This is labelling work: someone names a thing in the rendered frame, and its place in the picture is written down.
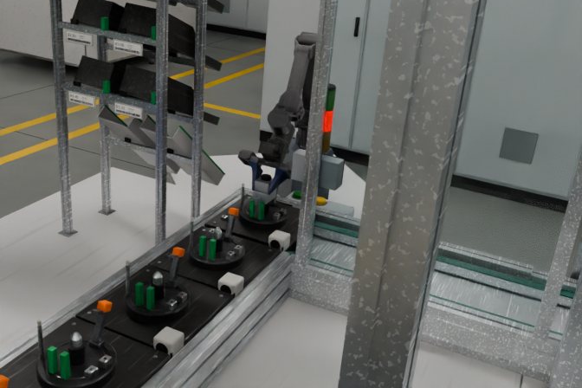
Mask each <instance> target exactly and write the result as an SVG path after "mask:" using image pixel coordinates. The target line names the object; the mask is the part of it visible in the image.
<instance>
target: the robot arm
mask: <svg viewBox="0 0 582 388"><path fill-rule="evenodd" d="M316 40H317V34H315V33H308V32H301V35H298V36H296V37H295V39H294V61H293V65H292V68H291V73H290V76H289V80H288V86H287V90H286V91H285V92H284V93H283V94H282V95H281V97H280V99H279V102H278V103H277V104H276V105H275V108H274V109H273V110H272V111H271V112H270V113H269V114H268V123H269V125H270V128H271V130H272V132H273V134H272V136H271V139H268V143H267V142H263V141H261V144H260V147H259V150H258V152H259V153H261V154H262V156H263V158H259V157H257V156H256V155H255V153H254V152H252V151H248V150H244V149H243V150H241V151H240V152H239V154H238V158H239V159H240V160H241V161H242V163H243V164H245V165H248V166H251V168H252V190H253V191H254V190H255V181H256V180H257V179H258V178H259V177H260V176H261V175H262V172H263V170H262V168H261V166H262V165H266V166H269V167H272V168H275V176H274V178H273V180H272V182H271V185H270V186H269V188H268V195H270V194H271V193H272V192H273V191H274V190H275V189H276V188H277V187H278V186H279V185H280V184H281V183H283V182H284V181H285V180H286V179H290V175H291V174H292V164H293V162H292V161H288V162H287V163H286V164H284V163H283V161H284V158H285V157H286V154H288V153H289V149H288V148H289V146H290V143H291V140H292V138H293V136H294V132H295V128H298V132H296V139H295V144H296V145H297V146H299V147H300V148H303V149H306V146H307V129H308V120H309V111H310V102H311V93H312V84H313V75H314V58H315V49H316ZM301 93H302V98H301ZM291 121H292V122H294V126H293V125H292V124H291ZM266 162H267V163H266Z"/></svg>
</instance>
